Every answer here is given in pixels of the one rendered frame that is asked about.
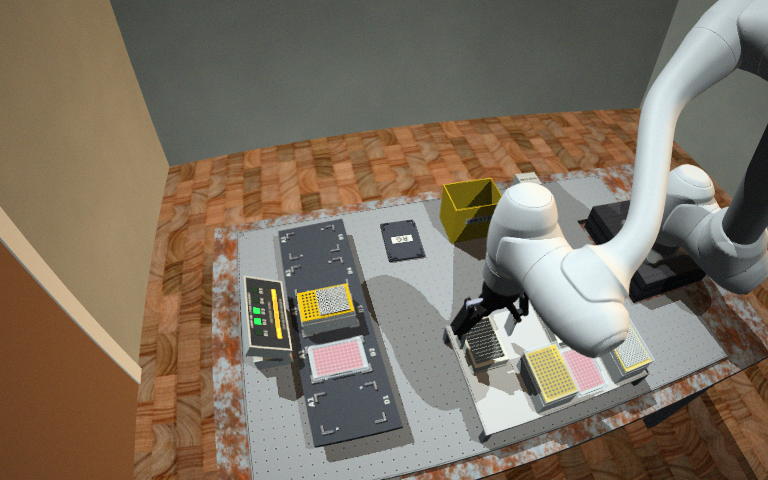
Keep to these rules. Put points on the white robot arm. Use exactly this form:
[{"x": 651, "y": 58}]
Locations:
[{"x": 579, "y": 294}]

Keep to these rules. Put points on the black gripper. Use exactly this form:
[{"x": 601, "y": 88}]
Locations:
[{"x": 483, "y": 308}]

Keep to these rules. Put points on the dark grey rectangular pad with rg label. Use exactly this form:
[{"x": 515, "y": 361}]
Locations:
[{"x": 401, "y": 240}]

